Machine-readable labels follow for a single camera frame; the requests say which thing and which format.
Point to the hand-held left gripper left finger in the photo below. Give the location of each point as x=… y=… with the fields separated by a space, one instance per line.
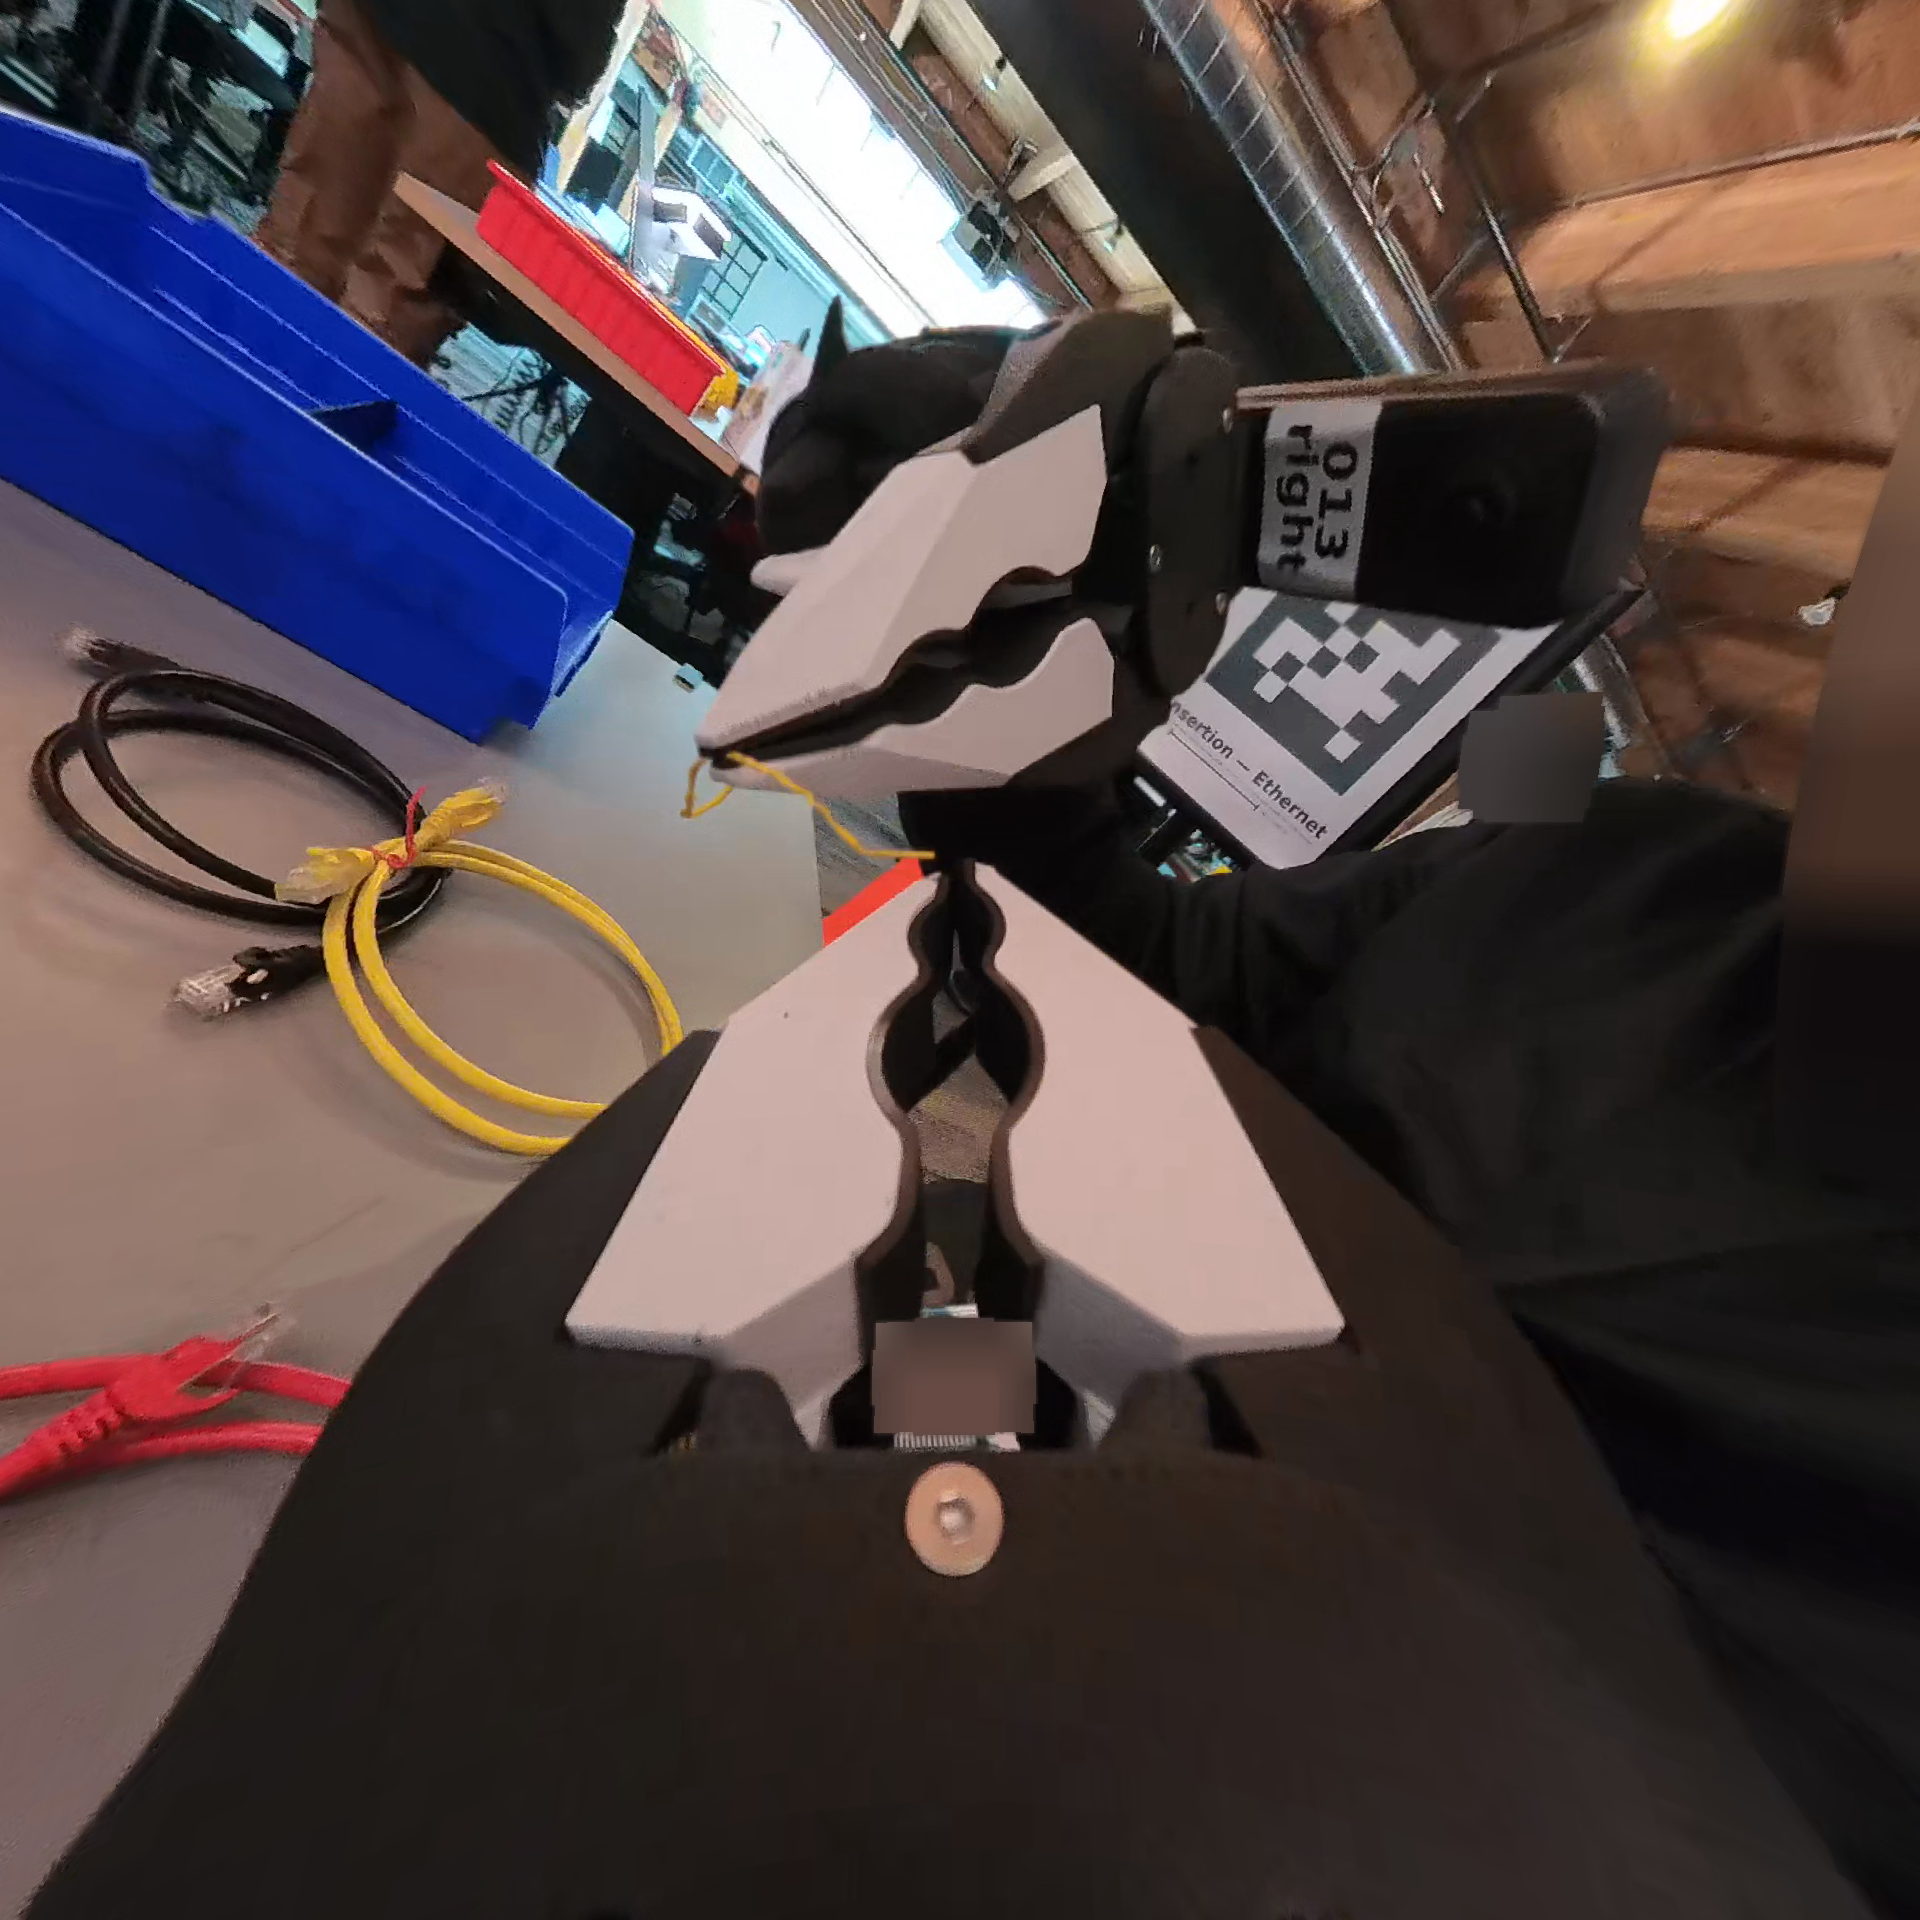
x=734 y=1186

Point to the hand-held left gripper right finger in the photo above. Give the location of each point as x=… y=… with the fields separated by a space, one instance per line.
x=1171 y=1186

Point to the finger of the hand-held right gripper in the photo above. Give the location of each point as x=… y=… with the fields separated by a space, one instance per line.
x=856 y=599
x=1020 y=722

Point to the yellow twist tie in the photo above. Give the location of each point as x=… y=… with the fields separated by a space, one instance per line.
x=820 y=805

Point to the blue storage bin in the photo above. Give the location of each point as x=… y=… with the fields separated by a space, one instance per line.
x=300 y=525

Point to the person's right forearm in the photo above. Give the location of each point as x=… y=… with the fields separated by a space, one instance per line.
x=1350 y=975

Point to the person's right hand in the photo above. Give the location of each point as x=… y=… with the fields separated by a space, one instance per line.
x=886 y=406

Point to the black framed marker sign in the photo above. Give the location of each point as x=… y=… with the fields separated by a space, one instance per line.
x=1350 y=676

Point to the orange traffic cone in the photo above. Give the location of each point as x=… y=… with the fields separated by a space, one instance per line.
x=856 y=917

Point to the red storage bin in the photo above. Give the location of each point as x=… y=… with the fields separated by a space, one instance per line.
x=599 y=285

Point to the red twist tie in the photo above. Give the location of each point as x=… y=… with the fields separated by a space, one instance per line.
x=408 y=849

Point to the black bin divider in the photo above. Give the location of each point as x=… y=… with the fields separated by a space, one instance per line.
x=353 y=423

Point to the wooden work table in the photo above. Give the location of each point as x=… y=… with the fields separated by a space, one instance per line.
x=438 y=207

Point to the person's black clothing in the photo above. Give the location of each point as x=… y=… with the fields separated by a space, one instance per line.
x=1769 y=1425

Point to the metal air duct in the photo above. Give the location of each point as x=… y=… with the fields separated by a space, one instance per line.
x=1305 y=182

